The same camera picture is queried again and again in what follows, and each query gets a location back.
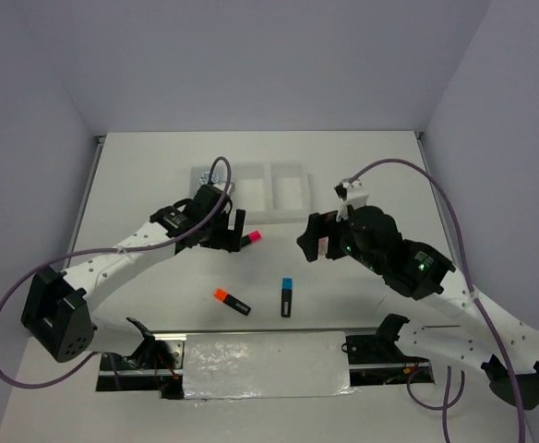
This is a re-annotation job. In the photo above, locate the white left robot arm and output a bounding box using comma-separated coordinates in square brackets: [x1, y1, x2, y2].
[21, 185, 246, 368]

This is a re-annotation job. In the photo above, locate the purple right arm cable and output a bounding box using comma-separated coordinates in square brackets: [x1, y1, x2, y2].
[347, 157, 527, 443]

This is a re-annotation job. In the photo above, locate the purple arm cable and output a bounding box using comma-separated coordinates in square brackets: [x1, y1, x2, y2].
[347, 157, 527, 443]
[0, 156, 234, 389]

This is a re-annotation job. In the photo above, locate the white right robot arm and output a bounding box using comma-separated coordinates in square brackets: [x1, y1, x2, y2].
[296, 206, 539, 411]

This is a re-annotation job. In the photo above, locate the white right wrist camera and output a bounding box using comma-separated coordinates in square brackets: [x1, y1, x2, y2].
[334, 179, 369, 222]

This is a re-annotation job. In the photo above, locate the blue highlighter marker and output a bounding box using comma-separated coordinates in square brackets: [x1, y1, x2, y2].
[281, 278, 293, 317]

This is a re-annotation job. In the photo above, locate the pink highlighter marker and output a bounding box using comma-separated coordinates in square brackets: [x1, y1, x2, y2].
[240, 231, 261, 247]

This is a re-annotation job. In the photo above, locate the white three-compartment foam tray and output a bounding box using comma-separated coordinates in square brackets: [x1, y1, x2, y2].
[188, 161, 314, 227]

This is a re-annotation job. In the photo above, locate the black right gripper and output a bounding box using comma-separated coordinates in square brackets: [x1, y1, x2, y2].
[296, 209, 383, 274]

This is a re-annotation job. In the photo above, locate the silver foil-covered base plate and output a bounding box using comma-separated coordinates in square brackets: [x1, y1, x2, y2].
[95, 328, 437, 401]

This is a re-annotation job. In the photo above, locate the blue paint jar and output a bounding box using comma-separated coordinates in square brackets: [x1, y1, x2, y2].
[198, 170, 221, 186]
[317, 236, 329, 259]

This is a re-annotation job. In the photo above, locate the orange highlighter marker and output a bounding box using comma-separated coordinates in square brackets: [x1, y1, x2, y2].
[214, 288, 251, 316]

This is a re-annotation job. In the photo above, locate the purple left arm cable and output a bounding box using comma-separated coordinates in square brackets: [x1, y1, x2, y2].
[0, 156, 234, 389]

